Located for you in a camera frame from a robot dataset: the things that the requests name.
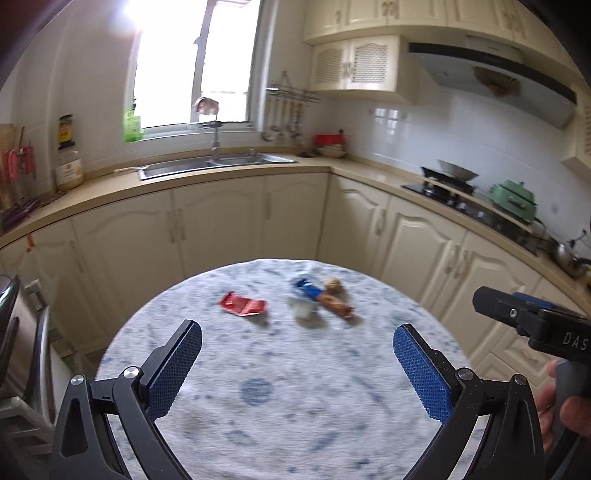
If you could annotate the black range hood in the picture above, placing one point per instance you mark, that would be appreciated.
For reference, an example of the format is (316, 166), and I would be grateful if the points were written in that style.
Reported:
(498, 78)

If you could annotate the red kitchen utensils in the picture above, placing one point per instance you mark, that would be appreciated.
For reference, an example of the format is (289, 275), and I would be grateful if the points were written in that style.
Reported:
(21, 164)

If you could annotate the black gas stove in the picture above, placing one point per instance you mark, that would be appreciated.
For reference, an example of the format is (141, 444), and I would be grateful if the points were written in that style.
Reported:
(475, 207)

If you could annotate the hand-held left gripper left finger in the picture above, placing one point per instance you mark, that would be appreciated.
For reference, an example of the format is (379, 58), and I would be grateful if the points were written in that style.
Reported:
(173, 369)

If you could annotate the person's right hand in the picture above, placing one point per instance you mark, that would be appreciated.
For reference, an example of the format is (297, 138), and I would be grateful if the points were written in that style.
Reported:
(548, 406)

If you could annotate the tan walnut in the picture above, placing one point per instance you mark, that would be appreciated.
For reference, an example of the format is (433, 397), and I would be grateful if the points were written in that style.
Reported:
(333, 285)

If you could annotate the dark bottle yellow label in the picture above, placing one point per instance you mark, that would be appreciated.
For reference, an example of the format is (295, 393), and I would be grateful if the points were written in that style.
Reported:
(66, 134)

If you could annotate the green bottle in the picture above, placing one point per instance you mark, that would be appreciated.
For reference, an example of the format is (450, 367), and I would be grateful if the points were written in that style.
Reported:
(133, 127)

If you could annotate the wooden cutting board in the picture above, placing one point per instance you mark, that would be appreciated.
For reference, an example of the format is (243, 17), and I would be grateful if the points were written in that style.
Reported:
(7, 161)

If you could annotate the red foil wrapper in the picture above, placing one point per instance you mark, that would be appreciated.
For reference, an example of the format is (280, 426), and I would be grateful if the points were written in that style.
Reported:
(240, 304)

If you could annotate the beige bowl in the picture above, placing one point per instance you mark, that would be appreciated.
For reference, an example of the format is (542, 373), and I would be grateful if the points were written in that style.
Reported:
(331, 152)

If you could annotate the red container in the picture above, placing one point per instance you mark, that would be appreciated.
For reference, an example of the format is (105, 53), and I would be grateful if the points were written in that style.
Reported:
(330, 140)

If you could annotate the sausage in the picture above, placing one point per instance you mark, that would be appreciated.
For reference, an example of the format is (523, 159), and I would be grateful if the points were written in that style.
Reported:
(330, 301)

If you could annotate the steel frame rack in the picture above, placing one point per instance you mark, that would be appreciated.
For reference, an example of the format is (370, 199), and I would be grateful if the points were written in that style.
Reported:
(23, 350)

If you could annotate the small white cup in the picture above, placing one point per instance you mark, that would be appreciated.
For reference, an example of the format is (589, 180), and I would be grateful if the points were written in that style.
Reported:
(304, 312)

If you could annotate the steel pot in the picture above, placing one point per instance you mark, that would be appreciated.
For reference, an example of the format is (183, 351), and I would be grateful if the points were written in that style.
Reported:
(570, 258)

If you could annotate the cream cabinet under sink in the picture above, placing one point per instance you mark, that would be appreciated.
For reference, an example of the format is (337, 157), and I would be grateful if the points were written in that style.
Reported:
(184, 221)

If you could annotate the white spatula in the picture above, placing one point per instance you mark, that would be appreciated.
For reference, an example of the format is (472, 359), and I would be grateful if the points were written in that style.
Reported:
(131, 169)

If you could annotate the wall utensil rack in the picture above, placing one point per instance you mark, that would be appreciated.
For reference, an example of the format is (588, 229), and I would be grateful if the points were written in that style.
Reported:
(288, 106)

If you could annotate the cream lattice wall cabinet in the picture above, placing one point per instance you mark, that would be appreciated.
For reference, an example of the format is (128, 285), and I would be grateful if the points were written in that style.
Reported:
(360, 67)

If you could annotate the cream side wall cabinet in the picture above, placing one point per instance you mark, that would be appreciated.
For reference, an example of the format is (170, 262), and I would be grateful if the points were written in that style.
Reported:
(579, 143)

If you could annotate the grey wok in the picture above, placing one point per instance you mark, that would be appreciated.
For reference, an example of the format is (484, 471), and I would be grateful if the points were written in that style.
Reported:
(457, 170)

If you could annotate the cream cabinet under stove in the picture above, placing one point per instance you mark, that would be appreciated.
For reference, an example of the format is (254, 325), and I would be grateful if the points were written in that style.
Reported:
(415, 240)

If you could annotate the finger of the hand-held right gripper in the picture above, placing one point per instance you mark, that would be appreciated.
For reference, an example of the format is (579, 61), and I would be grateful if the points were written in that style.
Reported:
(535, 300)
(496, 304)

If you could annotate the green pot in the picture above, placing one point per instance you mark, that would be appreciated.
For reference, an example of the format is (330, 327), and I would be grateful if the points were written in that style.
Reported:
(512, 198)

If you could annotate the large glass jar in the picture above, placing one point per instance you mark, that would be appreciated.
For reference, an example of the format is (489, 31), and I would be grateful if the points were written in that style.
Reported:
(69, 170)

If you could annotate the steel kitchen sink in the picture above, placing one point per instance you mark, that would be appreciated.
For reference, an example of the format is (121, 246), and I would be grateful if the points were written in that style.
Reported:
(217, 164)

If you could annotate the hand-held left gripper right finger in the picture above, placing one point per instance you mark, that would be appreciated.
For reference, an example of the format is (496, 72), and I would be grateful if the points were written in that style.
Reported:
(422, 374)

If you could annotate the kitchen window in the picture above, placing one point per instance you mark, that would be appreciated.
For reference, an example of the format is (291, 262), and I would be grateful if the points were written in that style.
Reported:
(194, 69)

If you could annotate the steel faucet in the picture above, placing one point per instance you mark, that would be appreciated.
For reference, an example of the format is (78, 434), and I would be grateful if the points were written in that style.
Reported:
(214, 138)

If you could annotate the cream upper cabinets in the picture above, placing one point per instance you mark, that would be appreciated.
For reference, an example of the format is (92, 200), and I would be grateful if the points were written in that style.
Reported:
(415, 18)

